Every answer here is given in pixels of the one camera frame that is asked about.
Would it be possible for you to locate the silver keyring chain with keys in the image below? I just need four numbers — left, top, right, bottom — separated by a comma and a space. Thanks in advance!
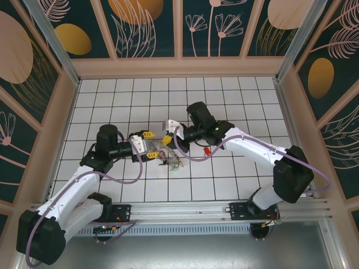
148, 139, 186, 172

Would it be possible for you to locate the grey metal sheet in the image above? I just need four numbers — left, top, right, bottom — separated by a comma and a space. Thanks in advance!
27, 234, 337, 269

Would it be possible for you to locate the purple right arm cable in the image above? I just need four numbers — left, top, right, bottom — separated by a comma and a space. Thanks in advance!
173, 126, 332, 194

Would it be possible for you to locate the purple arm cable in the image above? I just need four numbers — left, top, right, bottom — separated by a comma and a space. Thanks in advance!
173, 126, 332, 194
25, 137, 144, 267

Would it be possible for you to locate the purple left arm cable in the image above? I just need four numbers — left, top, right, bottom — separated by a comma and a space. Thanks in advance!
25, 137, 144, 267

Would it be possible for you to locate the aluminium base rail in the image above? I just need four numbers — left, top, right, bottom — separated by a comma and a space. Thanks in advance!
30, 198, 336, 225

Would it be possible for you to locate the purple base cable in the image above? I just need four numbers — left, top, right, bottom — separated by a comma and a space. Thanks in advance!
94, 220, 138, 244

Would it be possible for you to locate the slotted grey cable duct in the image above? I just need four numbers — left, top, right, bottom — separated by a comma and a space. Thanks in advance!
67, 225, 253, 236

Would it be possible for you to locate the aluminium side rail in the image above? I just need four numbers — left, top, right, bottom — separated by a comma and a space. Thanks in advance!
273, 80, 347, 269

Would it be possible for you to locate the aluminium corner post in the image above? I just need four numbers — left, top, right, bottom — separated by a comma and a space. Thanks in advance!
274, 0, 329, 84
21, 0, 82, 85

